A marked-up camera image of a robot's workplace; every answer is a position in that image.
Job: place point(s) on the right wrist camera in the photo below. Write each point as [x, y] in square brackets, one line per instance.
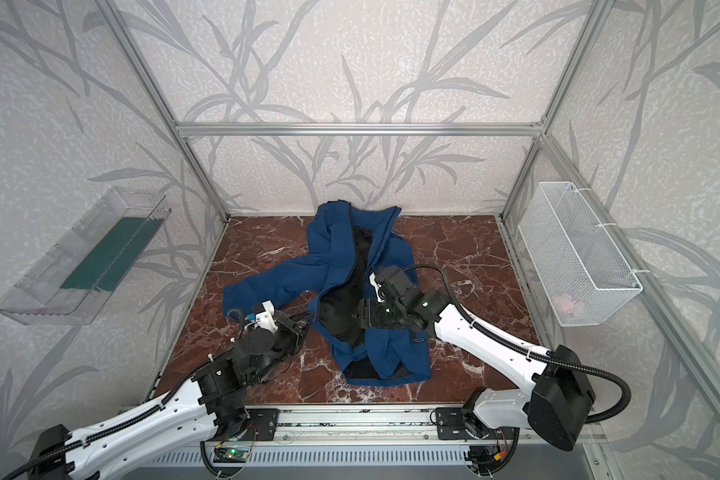
[376, 288]

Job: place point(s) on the aluminium cage frame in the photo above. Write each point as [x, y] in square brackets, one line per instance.
[695, 358]

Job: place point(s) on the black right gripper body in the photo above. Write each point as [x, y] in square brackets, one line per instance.
[371, 310]

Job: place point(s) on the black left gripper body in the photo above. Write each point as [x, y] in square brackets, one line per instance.
[294, 330]

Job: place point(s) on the white wire mesh basket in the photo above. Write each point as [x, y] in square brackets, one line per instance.
[573, 252]

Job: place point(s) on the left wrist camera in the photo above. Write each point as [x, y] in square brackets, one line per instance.
[262, 316]

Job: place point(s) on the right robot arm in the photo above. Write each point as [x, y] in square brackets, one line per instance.
[550, 396]

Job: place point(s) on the blue zip-up jacket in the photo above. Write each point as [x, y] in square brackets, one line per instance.
[345, 246]

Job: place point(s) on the green circuit board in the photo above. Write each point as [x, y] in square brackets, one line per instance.
[231, 454]

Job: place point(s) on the right base wiring connector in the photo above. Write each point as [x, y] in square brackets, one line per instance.
[484, 461]

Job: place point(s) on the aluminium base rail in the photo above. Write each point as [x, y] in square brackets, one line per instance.
[348, 423]

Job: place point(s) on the pink object in basket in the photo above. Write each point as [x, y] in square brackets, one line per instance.
[567, 307]

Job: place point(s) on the clear plastic wall bin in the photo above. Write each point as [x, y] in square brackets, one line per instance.
[72, 282]

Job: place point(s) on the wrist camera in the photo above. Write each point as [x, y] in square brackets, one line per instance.
[262, 316]
[376, 288]

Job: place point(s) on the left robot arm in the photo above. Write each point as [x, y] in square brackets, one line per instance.
[208, 404]

